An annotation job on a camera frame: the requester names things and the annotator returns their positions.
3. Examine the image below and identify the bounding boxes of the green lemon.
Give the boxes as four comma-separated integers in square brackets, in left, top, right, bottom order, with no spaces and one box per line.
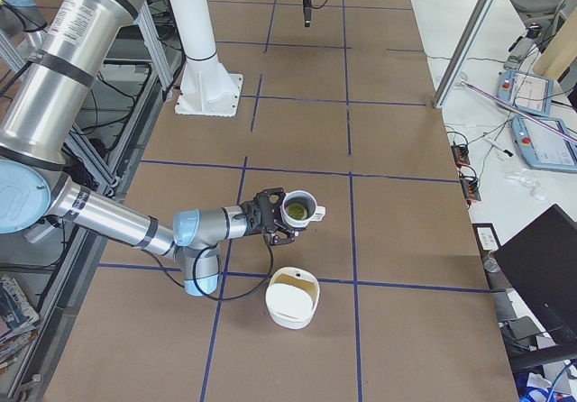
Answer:
[285,202,309,221]

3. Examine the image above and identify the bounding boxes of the white mug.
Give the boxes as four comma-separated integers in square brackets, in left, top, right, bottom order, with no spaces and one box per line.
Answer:
[280,190,325,229]

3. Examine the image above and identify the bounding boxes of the white oval bin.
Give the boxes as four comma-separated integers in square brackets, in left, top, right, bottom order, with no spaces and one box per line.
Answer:
[265,267,320,330]

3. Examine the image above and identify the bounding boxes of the far teach pendant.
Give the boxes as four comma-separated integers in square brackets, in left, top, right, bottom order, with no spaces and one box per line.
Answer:
[497,69,554,117]

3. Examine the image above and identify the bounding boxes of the teach pendant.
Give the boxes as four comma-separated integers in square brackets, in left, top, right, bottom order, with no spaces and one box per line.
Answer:
[497,69,554,117]
[511,115,576,173]

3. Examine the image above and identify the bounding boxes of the black laptop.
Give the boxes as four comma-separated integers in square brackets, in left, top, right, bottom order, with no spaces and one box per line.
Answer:
[494,204,576,343]

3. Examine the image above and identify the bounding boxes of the near teach pendant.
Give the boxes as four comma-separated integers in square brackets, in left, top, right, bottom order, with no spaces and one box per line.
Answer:
[511,115,576,173]

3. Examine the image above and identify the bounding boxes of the stack of magazines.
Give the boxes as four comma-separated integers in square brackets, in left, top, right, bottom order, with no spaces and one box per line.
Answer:
[1,273,40,369]

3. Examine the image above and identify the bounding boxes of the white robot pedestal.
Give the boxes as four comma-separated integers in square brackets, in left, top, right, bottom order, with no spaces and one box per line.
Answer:
[170,0,243,117]

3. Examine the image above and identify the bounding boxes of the aluminium frame post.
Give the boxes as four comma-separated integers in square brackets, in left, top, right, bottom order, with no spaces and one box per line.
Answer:
[433,0,496,109]

